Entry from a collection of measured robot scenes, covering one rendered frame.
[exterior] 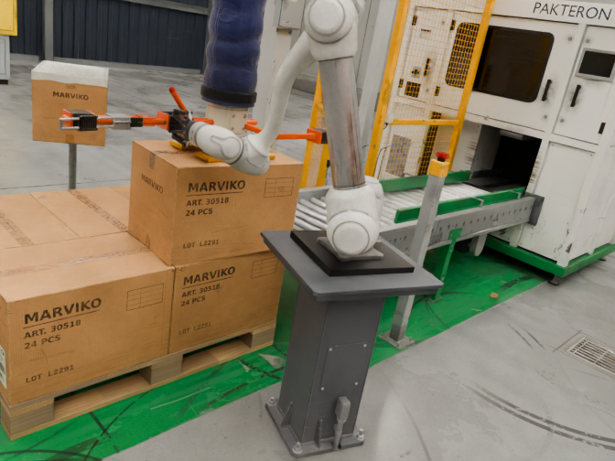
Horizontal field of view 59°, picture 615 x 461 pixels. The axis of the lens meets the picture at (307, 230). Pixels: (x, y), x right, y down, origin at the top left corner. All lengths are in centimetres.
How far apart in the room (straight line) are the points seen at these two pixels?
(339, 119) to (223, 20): 77
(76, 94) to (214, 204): 159
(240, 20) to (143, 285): 105
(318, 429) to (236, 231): 84
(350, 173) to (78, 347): 115
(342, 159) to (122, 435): 129
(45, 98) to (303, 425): 238
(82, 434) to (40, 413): 16
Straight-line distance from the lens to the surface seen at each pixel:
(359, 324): 196
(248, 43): 218
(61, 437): 222
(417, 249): 278
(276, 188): 230
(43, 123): 357
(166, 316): 224
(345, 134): 158
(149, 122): 209
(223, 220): 220
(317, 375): 201
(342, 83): 157
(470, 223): 359
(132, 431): 222
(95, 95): 352
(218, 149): 181
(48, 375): 214
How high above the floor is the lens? 147
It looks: 20 degrees down
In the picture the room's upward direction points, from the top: 10 degrees clockwise
